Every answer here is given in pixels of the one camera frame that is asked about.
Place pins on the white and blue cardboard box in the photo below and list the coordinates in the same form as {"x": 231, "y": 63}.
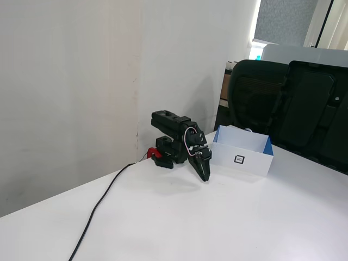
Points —
{"x": 244, "y": 156}

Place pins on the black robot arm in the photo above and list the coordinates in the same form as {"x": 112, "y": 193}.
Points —
{"x": 166, "y": 122}

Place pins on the black plastic chair back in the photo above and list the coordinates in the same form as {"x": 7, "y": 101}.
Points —
{"x": 312, "y": 108}

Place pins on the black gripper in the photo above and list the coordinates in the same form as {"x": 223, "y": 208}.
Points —
{"x": 202, "y": 159}

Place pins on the brown cardboard box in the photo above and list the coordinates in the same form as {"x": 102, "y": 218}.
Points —
{"x": 225, "y": 87}

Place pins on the black mesh office chair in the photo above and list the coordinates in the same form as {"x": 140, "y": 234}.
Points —
{"x": 253, "y": 92}

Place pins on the blue bottle cap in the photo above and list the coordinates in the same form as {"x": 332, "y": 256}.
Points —
{"x": 257, "y": 57}

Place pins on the gray window blind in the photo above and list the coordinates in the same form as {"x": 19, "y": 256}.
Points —
{"x": 282, "y": 21}

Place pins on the light gray monitor back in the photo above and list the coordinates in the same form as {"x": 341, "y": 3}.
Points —
{"x": 293, "y": 54}

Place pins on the red table clamp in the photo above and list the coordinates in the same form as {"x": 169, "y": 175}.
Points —
{"x": 152, "y": 152}

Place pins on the small white object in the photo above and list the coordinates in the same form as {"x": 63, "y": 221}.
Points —
{"x": 248, "y": 130}

